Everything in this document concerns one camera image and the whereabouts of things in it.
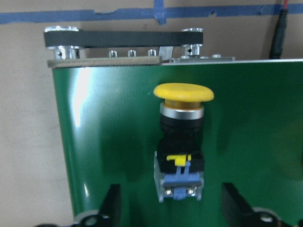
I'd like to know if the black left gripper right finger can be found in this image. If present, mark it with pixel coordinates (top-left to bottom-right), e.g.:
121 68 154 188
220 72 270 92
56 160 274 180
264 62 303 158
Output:
221 183 290 227

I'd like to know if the red black motor cable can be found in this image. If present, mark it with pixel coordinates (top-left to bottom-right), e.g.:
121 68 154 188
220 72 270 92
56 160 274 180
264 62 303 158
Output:
269 0 291 60

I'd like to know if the green conveyor belt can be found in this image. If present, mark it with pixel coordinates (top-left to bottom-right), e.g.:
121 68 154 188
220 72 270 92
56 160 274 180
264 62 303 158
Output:
43 26 303 225

